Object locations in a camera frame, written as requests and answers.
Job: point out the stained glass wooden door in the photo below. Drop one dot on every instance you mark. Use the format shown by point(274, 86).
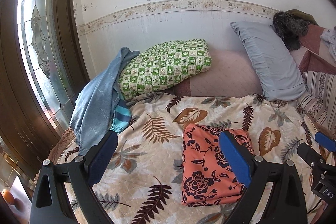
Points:
point(42, 73)

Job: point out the black furry item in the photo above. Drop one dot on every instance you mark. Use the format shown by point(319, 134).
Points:
point(289, 29)

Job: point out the orange floral garment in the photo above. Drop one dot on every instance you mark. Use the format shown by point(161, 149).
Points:
point(207, 177)

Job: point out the leaf pattern fleece blanket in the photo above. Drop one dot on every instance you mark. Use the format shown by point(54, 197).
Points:
point(143, 180)

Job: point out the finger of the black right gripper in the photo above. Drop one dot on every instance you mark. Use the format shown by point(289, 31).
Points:
point(325, 141)

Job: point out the blue-grey cloth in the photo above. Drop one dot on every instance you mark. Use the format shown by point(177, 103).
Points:
point(92, 115)

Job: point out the white crumpled cloth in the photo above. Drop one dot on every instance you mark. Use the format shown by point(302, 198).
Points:
point(328, 36)

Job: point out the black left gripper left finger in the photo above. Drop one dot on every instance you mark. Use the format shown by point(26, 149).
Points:
point(50, 202)

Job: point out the striped beige blanket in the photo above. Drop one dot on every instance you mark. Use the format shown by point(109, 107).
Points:
point(317, 104)

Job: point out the orange fruit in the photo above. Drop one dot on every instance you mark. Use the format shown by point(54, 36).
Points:
point(8, 197)

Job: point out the teal striped knit sweater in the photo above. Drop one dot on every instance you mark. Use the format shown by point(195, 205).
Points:
point(121, 117)

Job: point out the green checkered pillow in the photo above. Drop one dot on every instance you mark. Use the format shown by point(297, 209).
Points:
point(163, 66)

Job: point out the maroon pink headboard cloth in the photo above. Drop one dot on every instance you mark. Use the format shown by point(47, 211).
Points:
point(313, 54)

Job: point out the grey-blue pillow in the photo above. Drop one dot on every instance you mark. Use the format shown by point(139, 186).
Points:
point(275, 67)

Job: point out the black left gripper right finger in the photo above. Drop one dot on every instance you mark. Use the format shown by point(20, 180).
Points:
point(286, 202)

